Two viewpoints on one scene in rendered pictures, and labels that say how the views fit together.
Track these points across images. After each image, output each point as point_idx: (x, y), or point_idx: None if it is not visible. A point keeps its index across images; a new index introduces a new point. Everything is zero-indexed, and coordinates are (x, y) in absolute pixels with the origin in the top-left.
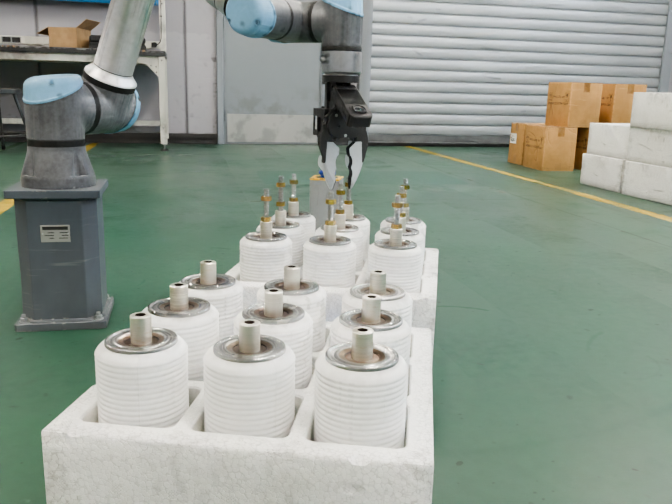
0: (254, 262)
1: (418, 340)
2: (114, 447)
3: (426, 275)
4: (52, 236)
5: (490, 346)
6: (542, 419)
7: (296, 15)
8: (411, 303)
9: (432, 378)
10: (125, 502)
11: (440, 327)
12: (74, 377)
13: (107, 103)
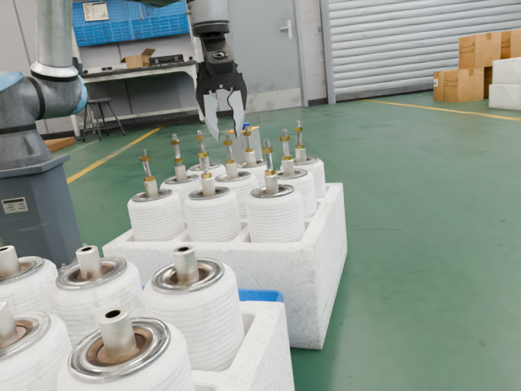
0: (138, 223)
1: (256, 328)
2: None
3: (316, 216)
4: (12, 208)
5: (398, 273)
6: (448, 382)
7: None
8: (227, 290)
9: (331, 321)
10: None
11: (353, 254)
12: None
13: (50, 91)
